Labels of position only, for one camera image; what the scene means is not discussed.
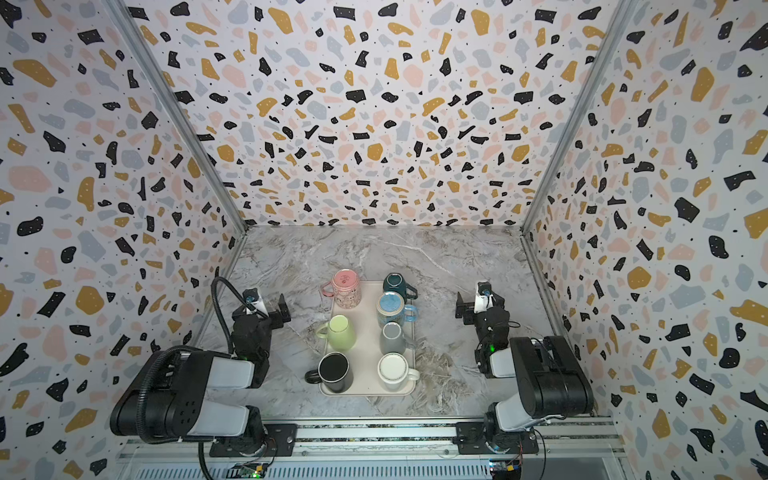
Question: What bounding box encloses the light green mug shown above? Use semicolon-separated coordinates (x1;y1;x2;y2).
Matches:
316;315;357;352

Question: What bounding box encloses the left aluminium corner post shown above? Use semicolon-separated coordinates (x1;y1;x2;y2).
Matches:
103;0;247;237

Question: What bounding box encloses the aluminium corner post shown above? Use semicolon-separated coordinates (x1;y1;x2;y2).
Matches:
521;0;637;237
103;0;247;237

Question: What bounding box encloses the light blue butterfly mug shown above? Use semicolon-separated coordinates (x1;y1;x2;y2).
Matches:
376;292;418;326

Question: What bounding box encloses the right circuit board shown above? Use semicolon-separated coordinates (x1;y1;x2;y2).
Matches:
489;459;522;480

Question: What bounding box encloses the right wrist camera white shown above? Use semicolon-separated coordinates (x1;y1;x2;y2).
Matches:
474;281;493;313

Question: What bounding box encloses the black mug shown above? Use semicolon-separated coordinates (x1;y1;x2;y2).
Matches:
304;352;354;394

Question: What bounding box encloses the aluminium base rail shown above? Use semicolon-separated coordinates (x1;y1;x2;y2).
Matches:
116;416;634;479

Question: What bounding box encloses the dark green mug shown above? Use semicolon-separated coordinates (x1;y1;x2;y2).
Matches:
382;272;418;301

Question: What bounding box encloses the white mug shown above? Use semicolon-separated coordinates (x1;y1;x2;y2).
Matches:
377;353;421;392

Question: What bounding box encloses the grey mug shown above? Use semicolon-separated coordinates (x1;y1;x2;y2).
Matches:
379;322;414;355

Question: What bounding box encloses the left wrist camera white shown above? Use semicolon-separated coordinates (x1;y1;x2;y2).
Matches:
242;288;268;318

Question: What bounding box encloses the right aluminium corner post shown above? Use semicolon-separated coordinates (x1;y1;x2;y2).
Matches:
521;0;637;237

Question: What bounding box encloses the left green circuit board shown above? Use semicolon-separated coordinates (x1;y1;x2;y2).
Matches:
227;462;269;479

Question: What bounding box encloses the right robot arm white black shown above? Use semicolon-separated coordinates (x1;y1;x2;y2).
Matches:
454;282;594;455

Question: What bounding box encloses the cream rectangular tray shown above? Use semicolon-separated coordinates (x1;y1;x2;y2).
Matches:
319;280;417;397

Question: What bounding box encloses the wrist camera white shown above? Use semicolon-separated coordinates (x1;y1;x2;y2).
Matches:
242;288;268;318
474;281;493;313

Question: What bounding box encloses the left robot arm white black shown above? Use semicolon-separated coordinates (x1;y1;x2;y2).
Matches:
109;289;291;455

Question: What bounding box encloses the pink patterned mug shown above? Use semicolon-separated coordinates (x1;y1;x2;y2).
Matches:
320;269;362;309

